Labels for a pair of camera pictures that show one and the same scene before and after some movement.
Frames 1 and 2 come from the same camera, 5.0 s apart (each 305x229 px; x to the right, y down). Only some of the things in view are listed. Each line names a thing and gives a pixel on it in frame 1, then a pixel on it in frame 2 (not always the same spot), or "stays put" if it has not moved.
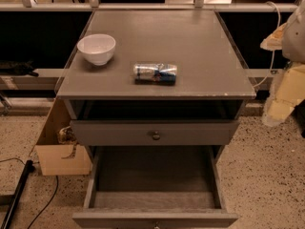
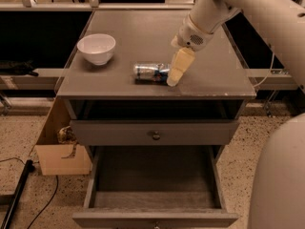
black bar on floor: (30, 167) stays put
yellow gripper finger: (274, 41) -> (174, 42)
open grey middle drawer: (154, 187) stays put
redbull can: (155, 73) stays put
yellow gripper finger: (288, 88) -> (181, 62)
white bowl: (97, 49) stays put
